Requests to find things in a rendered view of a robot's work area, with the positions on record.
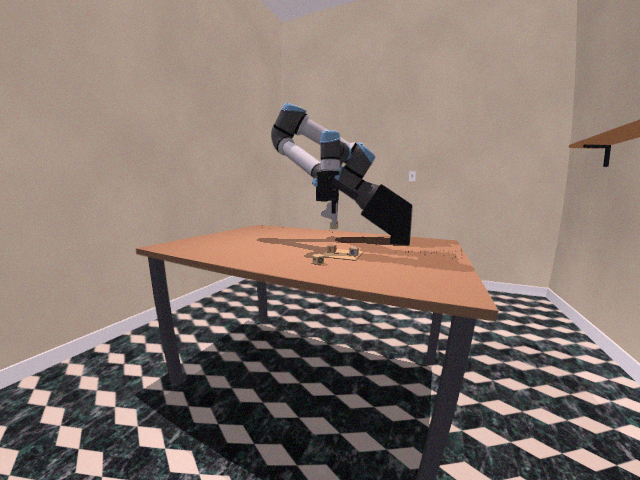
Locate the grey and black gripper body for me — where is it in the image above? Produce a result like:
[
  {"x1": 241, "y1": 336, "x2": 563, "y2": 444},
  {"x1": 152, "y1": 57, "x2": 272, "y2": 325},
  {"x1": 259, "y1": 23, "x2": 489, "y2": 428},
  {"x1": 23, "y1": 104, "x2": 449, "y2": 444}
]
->
[{"x1": 316, "y1": 171, "x2": 339, "y2": 203}]

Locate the tan mat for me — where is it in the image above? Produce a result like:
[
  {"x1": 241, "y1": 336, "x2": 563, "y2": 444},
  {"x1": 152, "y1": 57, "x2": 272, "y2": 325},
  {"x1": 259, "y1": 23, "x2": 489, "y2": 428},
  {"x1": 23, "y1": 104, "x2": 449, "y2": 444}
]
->
[{"x1": 322, "y1": 249, "x2": 363, "y2": 261}]

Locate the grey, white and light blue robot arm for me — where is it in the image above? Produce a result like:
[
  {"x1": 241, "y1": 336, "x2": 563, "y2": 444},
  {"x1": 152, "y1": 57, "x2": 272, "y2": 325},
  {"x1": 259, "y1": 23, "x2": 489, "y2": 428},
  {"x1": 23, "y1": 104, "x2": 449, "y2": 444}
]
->
[{"x1": 271, "y1": 103, "x2": 379, "y2": 210}]

